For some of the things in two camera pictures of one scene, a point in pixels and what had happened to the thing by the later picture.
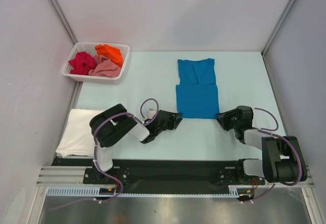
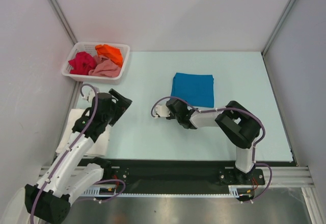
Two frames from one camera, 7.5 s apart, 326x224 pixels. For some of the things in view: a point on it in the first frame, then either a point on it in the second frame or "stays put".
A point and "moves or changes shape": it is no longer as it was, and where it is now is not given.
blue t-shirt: [197, 94] moves or changes shape
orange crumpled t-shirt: [110, 52] stays put
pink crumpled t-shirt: [105, 67] stays put
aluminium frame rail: [73, 175] stays put
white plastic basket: [97, 62] stays put
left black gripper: [173, 120] -> [120, 106]
